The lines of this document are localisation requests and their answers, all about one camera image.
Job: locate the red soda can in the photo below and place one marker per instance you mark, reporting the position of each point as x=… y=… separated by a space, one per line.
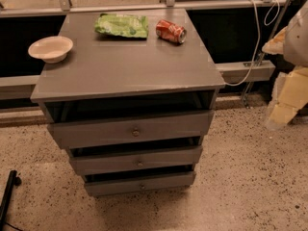
x=171 y=31

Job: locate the white bowl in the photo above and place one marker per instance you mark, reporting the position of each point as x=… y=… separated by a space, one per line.
x=51 y=50

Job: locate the grey drawer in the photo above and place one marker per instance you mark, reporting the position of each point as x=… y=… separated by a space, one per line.
x=155 y=182
x=118 y=162
x=91 y=133

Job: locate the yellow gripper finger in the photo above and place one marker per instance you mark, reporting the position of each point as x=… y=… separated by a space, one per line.
x=289 y=95

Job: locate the thin metal diagonal rod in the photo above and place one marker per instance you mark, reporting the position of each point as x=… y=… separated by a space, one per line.
x=270 y=47

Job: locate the green chip bag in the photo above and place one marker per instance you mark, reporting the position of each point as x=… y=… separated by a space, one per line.
x=122 y=25

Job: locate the grey top drawer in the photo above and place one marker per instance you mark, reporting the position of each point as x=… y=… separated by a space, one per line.
x=91 y=133

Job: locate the grey wooden drawer cabinet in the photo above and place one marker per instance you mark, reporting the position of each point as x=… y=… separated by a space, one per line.
x=105 y=78

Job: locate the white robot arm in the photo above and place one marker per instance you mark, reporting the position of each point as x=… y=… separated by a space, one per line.
x=295 y=39

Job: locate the grey middle drawer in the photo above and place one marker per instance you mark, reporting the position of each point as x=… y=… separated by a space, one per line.
x=118 y=162

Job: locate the black floor stand leg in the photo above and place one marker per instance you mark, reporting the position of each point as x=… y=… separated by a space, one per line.
x=13 y=180

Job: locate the grey bottom drawer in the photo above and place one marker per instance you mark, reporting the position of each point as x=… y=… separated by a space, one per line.
x=155 y=182

